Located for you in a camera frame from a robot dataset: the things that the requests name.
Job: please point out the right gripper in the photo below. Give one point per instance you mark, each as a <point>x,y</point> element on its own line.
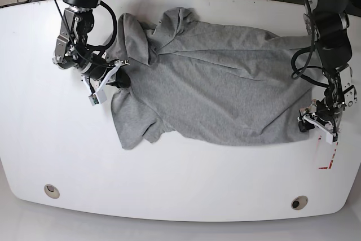
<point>98,76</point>

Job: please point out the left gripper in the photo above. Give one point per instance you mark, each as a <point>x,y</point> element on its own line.
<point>319,115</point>

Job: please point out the grey t-shirt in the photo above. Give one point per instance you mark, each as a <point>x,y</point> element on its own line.
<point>222,84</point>

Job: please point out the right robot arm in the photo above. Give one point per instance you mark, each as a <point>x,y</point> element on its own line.
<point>73,51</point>

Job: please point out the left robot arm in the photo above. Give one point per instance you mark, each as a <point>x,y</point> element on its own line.
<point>325,63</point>

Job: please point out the red tape rectangle marking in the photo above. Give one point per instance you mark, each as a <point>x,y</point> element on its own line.
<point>325,152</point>

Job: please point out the right table grommet hole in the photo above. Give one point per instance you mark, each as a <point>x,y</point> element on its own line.
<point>299,203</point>

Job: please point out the table grommet hole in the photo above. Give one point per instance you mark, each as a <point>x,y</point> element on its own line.
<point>51,191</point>
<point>299,203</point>

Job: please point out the left table grommet hole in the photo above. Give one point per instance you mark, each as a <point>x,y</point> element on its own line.
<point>51,191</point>

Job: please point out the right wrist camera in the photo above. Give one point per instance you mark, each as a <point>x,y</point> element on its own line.
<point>98,97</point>

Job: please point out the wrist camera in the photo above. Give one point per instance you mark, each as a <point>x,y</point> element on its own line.
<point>331,137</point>
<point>98,97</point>

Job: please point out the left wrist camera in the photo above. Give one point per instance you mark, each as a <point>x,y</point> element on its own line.
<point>331,137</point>

